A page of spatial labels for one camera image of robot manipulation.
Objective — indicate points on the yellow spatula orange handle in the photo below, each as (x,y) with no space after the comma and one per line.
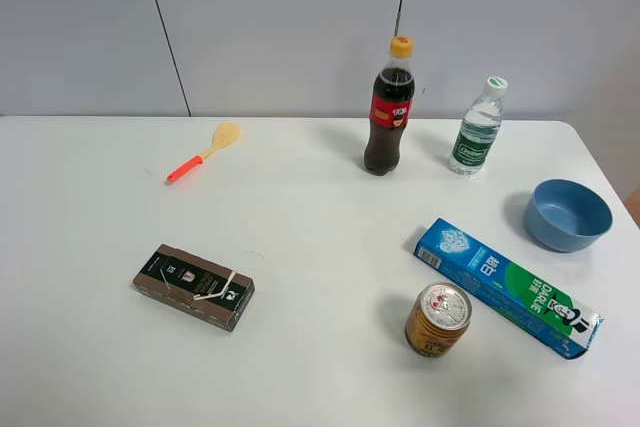
(225,134)

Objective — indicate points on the blue green toothpaste box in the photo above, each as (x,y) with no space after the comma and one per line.
(552,316)

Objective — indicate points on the blue plastic bowl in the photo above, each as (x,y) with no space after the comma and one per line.
(566,216)

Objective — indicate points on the gold drink can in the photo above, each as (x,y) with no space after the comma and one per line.
(439,317)

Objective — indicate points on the cola bottle yellow cap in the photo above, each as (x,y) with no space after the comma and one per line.
(391,103)

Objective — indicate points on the water bottle green label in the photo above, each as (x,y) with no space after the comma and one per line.
(479,128)

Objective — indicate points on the brown coffee capsule box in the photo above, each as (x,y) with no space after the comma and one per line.
(195,286)

